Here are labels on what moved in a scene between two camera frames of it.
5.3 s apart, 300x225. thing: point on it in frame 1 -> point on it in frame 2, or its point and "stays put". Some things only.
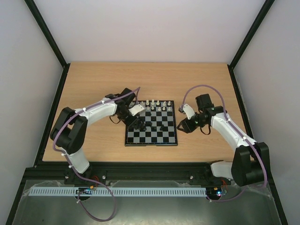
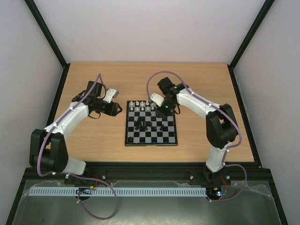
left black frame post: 34,10 stays put
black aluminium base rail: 189,172 stays put
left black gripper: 131,123 -> 112,110
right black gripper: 187,124 -> 165,110
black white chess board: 161,114 stays put
